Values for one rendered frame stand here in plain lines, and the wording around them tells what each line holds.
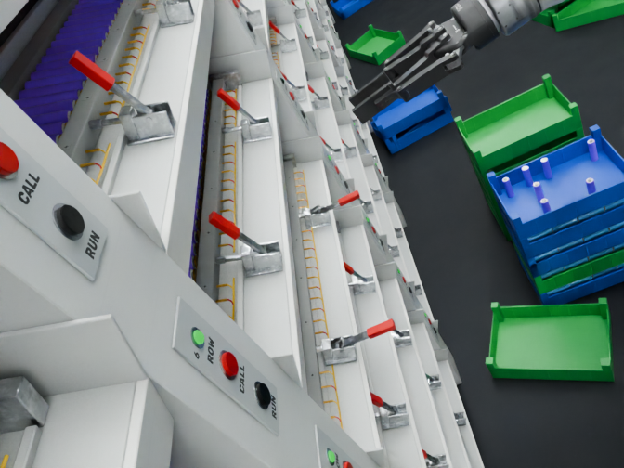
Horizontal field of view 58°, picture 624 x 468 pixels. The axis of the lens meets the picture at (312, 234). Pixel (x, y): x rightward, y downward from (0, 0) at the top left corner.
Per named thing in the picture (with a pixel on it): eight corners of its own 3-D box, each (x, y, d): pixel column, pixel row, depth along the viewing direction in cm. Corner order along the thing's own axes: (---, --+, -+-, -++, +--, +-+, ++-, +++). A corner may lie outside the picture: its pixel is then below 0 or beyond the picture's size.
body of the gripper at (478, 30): (465, -18, 82) (412, 24, 85) (485, 2, 76) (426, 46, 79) (488, 21, 86) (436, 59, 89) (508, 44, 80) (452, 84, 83)
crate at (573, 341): (610, 314, 152) (606, 296, 147) (614, 382, 140) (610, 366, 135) (498, 317, 168) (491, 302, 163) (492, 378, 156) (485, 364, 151)
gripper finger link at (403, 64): (444, 28, 82) (443, 24, 83) (380, 70, 88) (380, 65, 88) (457, 48, 84) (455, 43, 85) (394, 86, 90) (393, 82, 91)
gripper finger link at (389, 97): (406, 87, 85) (410, 97, 83) (379, 107, 87) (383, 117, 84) (401, 80, 84) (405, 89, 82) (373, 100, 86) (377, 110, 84)
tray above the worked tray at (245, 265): (277, 101, 96) (260, 21, 87) (310, 416, 51) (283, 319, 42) (162, 122, 97) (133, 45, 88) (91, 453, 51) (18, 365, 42)
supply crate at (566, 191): (601, 146, 150) (596, 123, 145) (641, 191, 135) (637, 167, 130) (493, 193, 157) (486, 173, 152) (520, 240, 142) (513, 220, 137)
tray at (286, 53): (297, 37, 161) (289, -12, 151) (319, 151, 115) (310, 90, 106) (227, 50, 161) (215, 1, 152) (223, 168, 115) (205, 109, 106)
